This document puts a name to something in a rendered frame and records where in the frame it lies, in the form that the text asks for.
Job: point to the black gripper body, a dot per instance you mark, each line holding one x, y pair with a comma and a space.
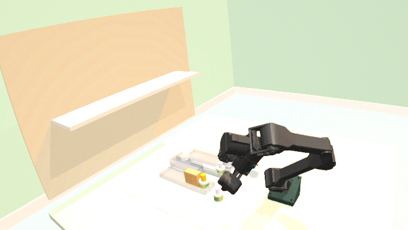
230, 182

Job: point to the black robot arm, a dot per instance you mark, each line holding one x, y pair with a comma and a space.
273, 140

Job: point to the orange box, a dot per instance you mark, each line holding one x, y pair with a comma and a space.
192, 176

